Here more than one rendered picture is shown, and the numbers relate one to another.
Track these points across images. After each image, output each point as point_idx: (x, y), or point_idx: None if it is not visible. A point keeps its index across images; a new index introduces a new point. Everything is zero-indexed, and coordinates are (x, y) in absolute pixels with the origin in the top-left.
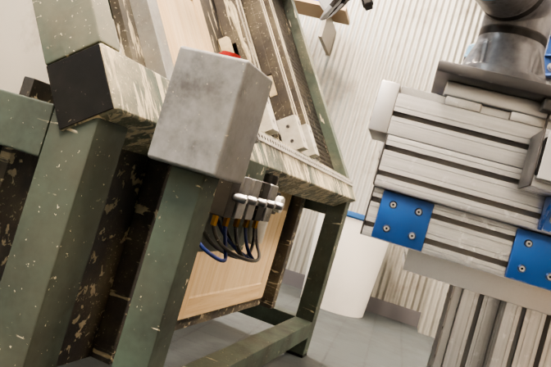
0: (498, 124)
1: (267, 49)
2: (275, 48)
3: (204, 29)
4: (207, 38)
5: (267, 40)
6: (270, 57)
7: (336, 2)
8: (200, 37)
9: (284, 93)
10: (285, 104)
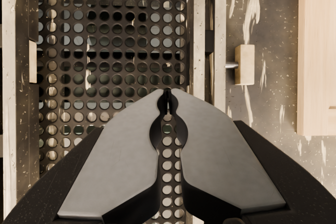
0: None
1: (25, 134)
2: (9, 135)
3: (316, 72)
4: (316, 59)
5: (22, 154)
6: (25, 116)
7: (259, 145)
8: (334, 55)
9: (19, 29)
10: (22, 9)
